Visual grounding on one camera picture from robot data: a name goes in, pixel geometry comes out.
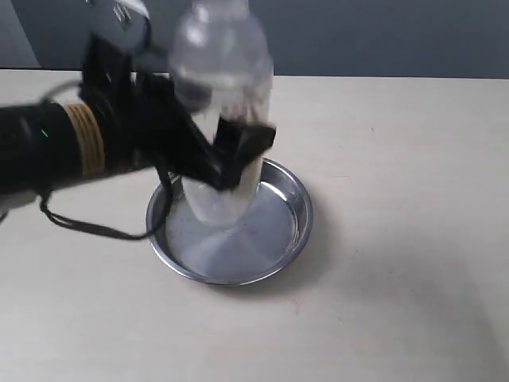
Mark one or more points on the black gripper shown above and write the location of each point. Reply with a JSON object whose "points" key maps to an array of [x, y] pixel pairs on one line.
{"points": [[143, 124]]}

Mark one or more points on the clear plastic shaker bottle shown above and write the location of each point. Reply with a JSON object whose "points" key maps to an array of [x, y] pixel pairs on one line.
{"points": [[221, 65]]}

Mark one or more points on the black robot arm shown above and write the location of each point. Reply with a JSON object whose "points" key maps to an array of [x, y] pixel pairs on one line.
{"points": [[48, 146]]}

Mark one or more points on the round stainless steel plate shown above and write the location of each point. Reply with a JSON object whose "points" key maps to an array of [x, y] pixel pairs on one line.
{"points": [[267, 239]]}

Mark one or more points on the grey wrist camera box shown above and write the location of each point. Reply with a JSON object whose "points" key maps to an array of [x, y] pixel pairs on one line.
{"points": [[123, 23]]}

